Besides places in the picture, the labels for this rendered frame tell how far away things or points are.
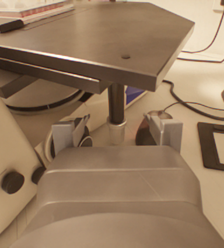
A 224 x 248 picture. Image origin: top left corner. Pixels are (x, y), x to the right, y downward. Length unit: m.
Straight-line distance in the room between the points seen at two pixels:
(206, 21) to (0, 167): 0.71
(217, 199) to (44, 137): 0.25
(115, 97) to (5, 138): 0.14
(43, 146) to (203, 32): 0.65
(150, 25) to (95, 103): 0.18
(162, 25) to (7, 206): 0.26
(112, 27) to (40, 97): 0.18
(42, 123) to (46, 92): 0.06
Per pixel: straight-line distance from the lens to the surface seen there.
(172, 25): 0.18
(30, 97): 0.32
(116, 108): 0.26
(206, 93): 0.50
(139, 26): 0.17
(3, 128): 0.20
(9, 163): 0.23
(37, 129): 0.28
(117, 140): 0.30
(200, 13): 0.74
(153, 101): 0.43
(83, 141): 0.24
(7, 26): 0.20
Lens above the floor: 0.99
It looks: 42 degrees down
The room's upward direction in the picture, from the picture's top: 3 degrees counter-clockwise
